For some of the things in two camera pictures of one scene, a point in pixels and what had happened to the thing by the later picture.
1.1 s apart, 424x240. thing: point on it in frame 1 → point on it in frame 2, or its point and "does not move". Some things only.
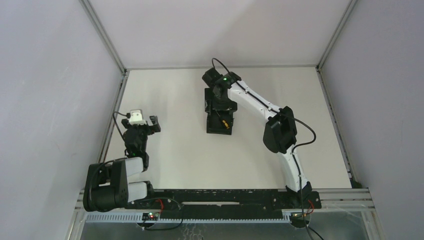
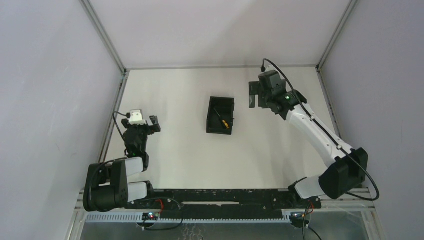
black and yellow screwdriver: [224, 122] does not move
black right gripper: [219, 113] → [259, 94]
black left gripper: [139, 126] does not move
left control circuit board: [150, 216] does not move
